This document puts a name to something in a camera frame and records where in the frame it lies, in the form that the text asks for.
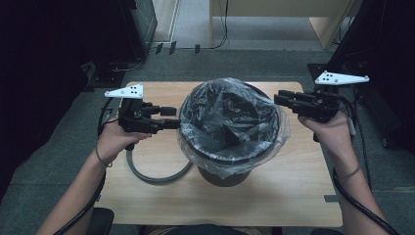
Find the grey metal cabinet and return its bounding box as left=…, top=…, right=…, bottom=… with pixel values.
left=130, top=0, right=159, bottom=57

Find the person's torso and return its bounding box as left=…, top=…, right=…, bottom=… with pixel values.
left=139, top=223, right=284, bottom=235

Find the person's left hand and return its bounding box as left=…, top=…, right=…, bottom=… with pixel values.
left=96, top=120, right=153, bottom=165

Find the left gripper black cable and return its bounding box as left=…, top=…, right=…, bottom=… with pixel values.
left=53, top=97, right=120, bottom=235

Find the black stand base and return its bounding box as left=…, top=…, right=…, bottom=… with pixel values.
left=87, top=61, right=127, bottom=89

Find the black hanging desk cable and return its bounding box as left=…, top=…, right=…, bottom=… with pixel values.
left=148, top=0, right=230, bottom=52

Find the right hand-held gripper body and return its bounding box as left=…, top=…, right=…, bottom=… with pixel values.
left=299, top=70, right=370, bottom=123

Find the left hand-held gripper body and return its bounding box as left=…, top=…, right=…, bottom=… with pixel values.
left=104, top=82, right=155, bottom=134

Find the light wooden desk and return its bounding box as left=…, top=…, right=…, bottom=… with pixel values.
left=208, top=0, right=363, bottom=51

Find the person's right hand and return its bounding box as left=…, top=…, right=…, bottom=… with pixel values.
left=298, top=112, right=358, bottom=165

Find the dark curtain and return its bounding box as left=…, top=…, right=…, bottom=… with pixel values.
left=355, top=0, right=415, bottom=155
left=0, top=0, right=145, bottom=201

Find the white floor cable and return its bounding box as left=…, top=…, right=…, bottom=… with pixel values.
left=112, top=58, right=145, bottom=73

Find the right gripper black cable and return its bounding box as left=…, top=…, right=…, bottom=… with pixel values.
left=332, top=91, right=401, bottom=235

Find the grey bin rim ring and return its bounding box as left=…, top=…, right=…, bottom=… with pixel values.
left=125, top=148, right=194, bottom=185

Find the black plastic trash bin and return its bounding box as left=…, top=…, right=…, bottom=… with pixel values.
left=179, top=79, right=282, bottom=188

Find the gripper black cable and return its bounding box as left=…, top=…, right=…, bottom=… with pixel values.
left=332, top=91, right=401, bottom=235
left=53, top=97, right=120, bottom=235

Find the black metal stand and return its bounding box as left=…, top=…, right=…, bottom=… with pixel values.
left=307, top=0, right=376, bottom=88

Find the clear plastic trash bag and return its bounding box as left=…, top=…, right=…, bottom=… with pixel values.
left=176, top=76, right=292, bottom=180

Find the grey wrist band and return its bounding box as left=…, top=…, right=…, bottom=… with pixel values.
left=95, top=146, right=113, bottom=168
left=339, top=165, right=362, bottom=184

